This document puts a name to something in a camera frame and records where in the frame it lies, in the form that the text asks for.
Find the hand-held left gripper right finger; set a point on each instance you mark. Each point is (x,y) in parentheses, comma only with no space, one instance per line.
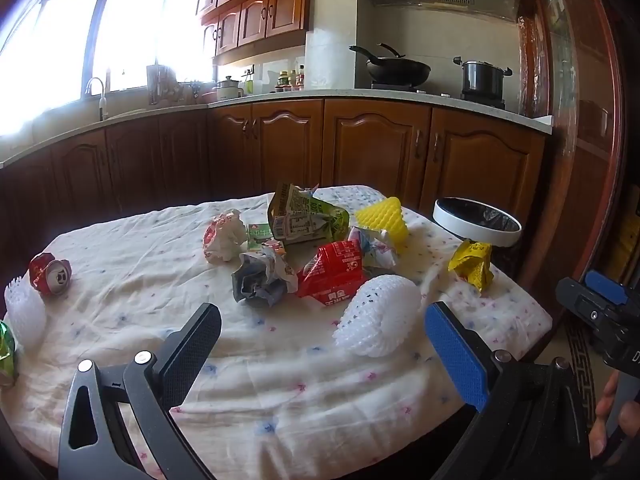
(455,355)

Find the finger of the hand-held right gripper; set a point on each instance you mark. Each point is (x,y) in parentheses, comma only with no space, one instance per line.
(605,284)

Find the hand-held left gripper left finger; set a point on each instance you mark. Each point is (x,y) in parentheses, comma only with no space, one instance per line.
(192,355)

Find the yellow snack wrapper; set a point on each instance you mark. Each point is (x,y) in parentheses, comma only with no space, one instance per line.
(472,262)

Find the white red wrapper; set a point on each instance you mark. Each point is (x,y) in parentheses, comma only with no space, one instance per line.
(222,240)

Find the white rimmed trash bin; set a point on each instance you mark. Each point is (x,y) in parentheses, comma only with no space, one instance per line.
(450,225)

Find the colourful wrapper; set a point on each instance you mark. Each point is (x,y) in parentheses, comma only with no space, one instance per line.
(375,251)

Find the person's right hand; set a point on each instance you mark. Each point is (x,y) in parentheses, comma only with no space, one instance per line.
(602,420)

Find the large white foam net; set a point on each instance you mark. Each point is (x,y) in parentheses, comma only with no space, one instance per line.
(375,315)

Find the white printed tablecloth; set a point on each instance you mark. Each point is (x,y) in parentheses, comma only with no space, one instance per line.
(280,385)

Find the crumpled grey paper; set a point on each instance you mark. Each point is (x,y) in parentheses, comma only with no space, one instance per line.
(257,280)

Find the wooden door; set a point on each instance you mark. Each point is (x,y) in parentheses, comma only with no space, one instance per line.
(590,160)

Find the small green drink carton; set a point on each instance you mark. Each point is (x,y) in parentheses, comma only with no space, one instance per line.
(260,234)

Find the red milk carton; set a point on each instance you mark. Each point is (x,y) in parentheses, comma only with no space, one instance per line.
(335,270)

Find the yellow foam net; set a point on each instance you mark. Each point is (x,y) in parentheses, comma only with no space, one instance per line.
(385,217)

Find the crushed red drink can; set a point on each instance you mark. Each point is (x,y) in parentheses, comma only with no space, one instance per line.
(50,275)

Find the small white foam net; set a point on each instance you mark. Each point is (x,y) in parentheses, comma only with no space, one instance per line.
(25,315)

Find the crushed green beige carton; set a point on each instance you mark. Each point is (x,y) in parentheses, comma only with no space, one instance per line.
(300,210)

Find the shiny green wrapper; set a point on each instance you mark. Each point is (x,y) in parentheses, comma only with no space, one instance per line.
(6,350)

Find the black gas stove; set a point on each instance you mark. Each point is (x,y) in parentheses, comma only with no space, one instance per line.
(485,102)

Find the wooden lower cabinets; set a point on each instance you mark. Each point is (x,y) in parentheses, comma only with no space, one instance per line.
(375,145)

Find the wooden cabinets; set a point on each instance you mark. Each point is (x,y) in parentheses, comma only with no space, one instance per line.
(260,15)
(375,145)

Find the steel cooking pot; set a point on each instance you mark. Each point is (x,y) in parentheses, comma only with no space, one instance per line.
(482,80)

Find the white electric cooker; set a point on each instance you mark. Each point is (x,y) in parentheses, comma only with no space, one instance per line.
(229,90)

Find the chrome kitchen faucet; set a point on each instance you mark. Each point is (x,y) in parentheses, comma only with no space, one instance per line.
(101,102)

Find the knife rack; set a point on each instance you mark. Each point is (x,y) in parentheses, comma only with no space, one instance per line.
(157,85)

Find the black wok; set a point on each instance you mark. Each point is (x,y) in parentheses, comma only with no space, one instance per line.
(400,71)

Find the dark condiment bottle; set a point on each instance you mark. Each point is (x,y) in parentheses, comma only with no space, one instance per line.
(293,80)

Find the red condiment bottle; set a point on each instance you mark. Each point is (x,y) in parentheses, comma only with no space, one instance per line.
(301,80)

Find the kitchen window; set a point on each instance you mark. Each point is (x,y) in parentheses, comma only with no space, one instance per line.
(65,50)

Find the wooden upper cabinets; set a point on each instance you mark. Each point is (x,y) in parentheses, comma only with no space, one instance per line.
(260,15)

